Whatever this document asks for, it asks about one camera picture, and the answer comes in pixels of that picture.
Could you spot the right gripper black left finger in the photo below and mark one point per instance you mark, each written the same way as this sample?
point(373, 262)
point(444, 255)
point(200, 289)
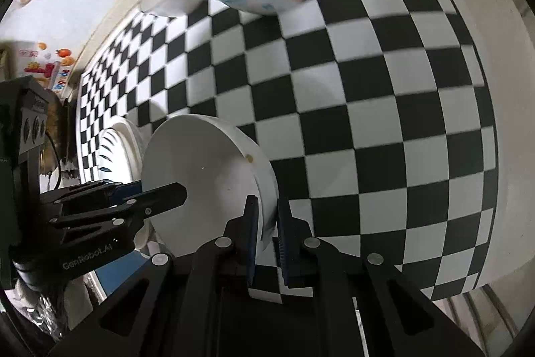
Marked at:
point(242, 231)

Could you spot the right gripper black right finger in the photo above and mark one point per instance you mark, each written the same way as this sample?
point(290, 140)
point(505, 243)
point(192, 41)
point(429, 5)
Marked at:
point(293, 256)

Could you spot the colourful sticker poster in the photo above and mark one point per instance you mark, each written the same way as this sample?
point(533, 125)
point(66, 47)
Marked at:
point(48, 65)

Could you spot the white plate with blue stripes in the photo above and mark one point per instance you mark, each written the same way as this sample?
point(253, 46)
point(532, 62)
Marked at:
point(120, 152)

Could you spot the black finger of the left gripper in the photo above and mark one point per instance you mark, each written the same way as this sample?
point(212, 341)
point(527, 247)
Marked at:
point(155, 201)
point(94, 193)

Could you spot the black white checkered mat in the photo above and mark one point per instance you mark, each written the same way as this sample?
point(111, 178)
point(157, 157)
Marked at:
point(375, 116)

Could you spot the white bowl with black rim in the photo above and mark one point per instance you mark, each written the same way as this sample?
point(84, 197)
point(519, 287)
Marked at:
point(219, 166)

